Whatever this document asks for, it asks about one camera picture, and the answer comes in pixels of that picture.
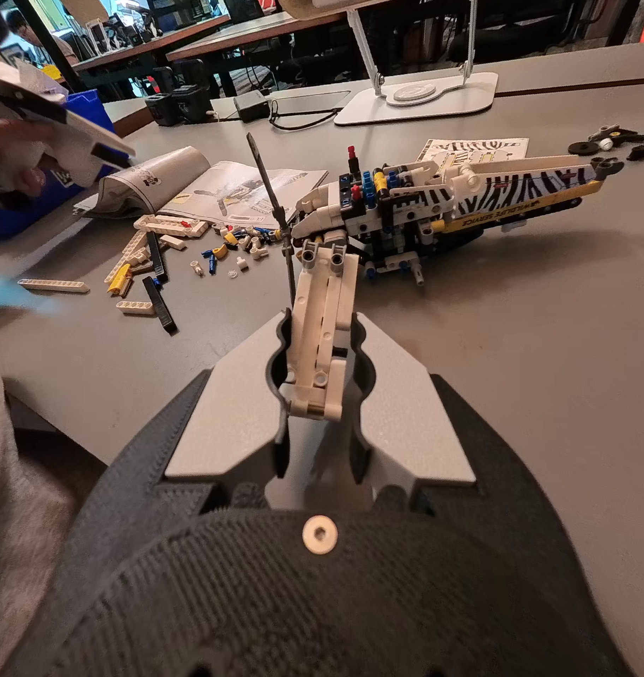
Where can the white lego frame assembly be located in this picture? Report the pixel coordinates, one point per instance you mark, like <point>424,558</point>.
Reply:
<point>168,225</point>

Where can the small white lego brick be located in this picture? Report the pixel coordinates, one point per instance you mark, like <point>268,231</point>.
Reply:
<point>172,242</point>

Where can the zebra sticker sheet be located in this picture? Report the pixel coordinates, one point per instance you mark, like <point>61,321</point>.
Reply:
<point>475,148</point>

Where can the yellow lego panel piece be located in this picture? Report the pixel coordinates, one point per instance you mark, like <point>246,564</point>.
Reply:
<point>118,277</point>

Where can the pile of small lego pieces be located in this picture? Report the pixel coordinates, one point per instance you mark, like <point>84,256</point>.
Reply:
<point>237,240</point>

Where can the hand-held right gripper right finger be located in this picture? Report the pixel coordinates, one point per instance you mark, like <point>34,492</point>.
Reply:
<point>412,423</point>

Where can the grey background table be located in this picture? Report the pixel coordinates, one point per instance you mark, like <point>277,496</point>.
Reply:
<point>248,37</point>

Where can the zebra striped lego helicopter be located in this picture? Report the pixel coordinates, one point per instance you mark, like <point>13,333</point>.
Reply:
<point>512,190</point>

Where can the white screen stand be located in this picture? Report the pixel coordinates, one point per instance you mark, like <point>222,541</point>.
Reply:
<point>459,100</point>

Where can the lego instruction booklet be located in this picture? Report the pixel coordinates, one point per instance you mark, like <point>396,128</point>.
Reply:
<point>232,190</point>

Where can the blue plastic bin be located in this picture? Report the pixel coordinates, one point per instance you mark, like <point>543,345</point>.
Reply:
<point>15,217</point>

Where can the black battery charger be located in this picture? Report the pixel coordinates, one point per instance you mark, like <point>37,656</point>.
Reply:
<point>163,108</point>

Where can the white lego panel assembly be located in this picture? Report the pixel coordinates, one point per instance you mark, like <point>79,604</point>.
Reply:
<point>316,317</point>

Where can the black power brick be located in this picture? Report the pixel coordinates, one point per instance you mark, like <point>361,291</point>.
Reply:
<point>250,106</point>

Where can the small black lego piece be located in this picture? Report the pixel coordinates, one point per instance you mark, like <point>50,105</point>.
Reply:
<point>637,153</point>

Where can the black charger with green display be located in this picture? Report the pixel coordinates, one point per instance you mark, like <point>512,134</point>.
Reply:
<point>195,106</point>

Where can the long white lego beam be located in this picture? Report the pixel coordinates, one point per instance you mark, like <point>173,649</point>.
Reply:
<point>52,285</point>

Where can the person's grey sweater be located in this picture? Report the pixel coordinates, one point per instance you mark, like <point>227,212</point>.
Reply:
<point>15,476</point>

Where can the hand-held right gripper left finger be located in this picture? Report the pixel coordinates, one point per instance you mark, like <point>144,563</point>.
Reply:
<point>221,423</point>

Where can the black lego wheel assembly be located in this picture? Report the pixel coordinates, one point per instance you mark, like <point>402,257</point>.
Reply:
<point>584,148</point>

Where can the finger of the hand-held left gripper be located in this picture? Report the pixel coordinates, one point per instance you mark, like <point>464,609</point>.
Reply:
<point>100,135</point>

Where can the short white lego beam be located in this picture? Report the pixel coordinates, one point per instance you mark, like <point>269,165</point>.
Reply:
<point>137,308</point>

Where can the dark grey lego beam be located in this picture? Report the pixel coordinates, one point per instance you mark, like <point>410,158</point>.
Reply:
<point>157,256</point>

